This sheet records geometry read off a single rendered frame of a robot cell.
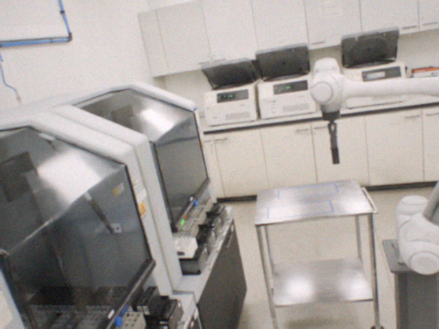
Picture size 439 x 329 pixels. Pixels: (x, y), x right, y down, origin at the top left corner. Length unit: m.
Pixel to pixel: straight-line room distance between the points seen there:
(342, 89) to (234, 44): 2.84
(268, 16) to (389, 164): 1.91
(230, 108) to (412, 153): 1.85
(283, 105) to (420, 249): 2.59
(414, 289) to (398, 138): 2.31
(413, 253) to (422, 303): 0.46
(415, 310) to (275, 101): 2.49
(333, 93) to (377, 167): 2.76
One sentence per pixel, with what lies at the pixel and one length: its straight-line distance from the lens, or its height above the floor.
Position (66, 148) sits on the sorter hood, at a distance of 1.47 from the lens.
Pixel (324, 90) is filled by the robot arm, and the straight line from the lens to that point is 1.40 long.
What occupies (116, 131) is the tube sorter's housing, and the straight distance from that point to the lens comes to 1.62.
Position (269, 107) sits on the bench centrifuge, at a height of 1.03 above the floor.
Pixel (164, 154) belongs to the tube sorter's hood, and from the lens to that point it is 1.75.
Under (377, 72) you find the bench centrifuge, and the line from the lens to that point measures 3.94.
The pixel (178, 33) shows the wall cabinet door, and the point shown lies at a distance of 4.35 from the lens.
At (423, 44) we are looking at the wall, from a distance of 4.59.
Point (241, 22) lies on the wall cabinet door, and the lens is 4.17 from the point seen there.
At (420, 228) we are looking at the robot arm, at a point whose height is 0.97.
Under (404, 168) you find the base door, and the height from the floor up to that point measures 0.24.
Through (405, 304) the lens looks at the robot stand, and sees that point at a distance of 2.02.
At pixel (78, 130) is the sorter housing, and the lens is 1.56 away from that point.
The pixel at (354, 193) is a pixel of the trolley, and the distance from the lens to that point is 2.26.
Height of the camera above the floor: 1.76
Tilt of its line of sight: 17 degrees down
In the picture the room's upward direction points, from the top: 11 degrees counter-clockwise
